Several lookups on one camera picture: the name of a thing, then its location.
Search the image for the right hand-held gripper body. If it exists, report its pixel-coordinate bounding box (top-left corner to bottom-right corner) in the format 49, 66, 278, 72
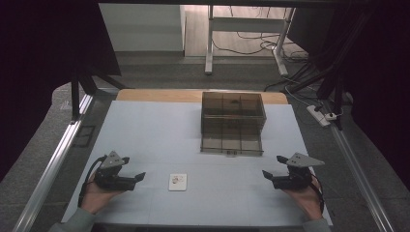
272, 152, 326, 190

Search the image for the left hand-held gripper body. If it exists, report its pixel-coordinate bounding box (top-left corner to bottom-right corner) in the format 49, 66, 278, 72
93, 150, 137, 191

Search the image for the small white packet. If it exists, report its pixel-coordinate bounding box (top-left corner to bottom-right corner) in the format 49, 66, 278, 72
168, 173, 188, 192

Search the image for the brown transparent drawer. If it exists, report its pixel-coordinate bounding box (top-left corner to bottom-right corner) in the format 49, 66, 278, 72
199, 119, 264, 158

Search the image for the brown transparent drawer cabinet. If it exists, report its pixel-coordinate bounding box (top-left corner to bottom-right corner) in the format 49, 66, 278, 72
200, 91, 268, 131

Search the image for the person's left hand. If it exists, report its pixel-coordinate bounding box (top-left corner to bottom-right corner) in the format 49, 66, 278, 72
79, 172, 125, 216

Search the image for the person's right hand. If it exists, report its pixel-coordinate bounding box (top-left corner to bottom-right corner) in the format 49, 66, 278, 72
282, 175, 325, 222

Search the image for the light blue table mat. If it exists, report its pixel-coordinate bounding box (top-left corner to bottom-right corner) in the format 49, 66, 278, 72
61, 100, 334, 227

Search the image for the white power strip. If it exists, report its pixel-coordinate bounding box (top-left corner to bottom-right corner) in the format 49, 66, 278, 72
306, 104, 332, 128

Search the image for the black metal stand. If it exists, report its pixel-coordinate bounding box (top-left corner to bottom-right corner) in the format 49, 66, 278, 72
291, 9, 346, 131
70, 66, 130, 123

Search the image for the black curtain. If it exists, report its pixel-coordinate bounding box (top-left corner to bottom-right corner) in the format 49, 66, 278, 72
0, 0, 122, 182
286, 0, 410, 191

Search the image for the white cabinet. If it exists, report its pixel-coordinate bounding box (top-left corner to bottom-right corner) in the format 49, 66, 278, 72
98, 3, 188, 52

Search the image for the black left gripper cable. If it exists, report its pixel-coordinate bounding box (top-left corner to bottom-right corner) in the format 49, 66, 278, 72
77, 155, 108, 208

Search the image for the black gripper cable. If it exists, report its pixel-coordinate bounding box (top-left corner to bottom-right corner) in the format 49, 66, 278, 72
77, 155, 108, 208
308, 173, 325, 215

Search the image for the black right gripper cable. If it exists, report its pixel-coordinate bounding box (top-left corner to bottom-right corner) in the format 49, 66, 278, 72
308, 173, 325, 215

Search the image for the aluminium rail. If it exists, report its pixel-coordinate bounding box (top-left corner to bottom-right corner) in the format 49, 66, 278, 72
328, 124, 395, 232
12, 94, 95, 232

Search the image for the white cable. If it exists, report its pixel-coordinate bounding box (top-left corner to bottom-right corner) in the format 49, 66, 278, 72
283, 84, 313, 108

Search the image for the bundle of black cables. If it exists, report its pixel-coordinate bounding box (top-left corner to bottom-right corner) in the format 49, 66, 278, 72
263, 47, 323, 94

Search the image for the black floor cable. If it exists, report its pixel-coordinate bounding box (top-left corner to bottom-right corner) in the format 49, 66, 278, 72
212, 6, 293, 56

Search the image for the white desk frame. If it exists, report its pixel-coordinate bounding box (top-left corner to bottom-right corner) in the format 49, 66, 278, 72
204, 5, 297, 77

